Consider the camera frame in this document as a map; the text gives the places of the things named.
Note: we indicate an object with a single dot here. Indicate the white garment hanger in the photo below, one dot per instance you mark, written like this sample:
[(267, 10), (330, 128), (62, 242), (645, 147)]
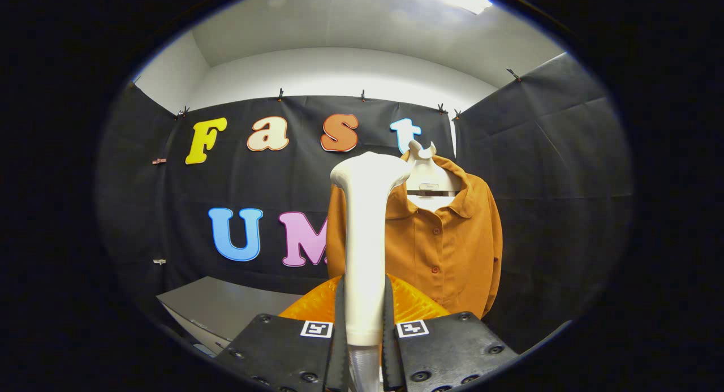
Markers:
[(428, 171)]

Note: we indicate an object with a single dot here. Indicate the white garment steamer head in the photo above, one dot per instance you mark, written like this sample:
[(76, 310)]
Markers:
[(365, 239)]

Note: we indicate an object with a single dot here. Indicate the black backdrop cloth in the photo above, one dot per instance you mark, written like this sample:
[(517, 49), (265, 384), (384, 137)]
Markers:
[(271, 182)]

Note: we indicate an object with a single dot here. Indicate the grey cabinet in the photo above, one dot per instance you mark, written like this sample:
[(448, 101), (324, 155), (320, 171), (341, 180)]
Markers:
[(226, 307)]

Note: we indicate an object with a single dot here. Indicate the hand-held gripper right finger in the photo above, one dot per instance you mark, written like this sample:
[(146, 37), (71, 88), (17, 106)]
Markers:
[(389, 358)]

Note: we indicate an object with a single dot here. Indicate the row of black clips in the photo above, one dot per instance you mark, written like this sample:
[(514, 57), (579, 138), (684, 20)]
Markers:
[(280, 94)]

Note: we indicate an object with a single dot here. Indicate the orange button-up shirt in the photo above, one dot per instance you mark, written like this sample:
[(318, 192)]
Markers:
[(447, 256)]

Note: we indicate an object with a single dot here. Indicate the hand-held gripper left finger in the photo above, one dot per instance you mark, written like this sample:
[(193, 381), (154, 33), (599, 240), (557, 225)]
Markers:
[(337, 358)]

